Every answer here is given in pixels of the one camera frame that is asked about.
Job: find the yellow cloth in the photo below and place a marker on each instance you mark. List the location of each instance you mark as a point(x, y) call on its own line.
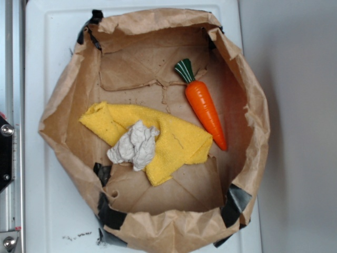
point(179, 142)

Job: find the crumpled white paper ball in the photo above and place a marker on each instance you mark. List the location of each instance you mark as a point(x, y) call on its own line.
point(136, 146)

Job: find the orange toy carrot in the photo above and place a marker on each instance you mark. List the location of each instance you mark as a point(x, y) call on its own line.
point(201, 102)

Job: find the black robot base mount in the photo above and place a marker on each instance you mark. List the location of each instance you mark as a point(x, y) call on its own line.
point(7, 153)

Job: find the metal rail frame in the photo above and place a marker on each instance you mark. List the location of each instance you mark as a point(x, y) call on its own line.
point(12, 105)

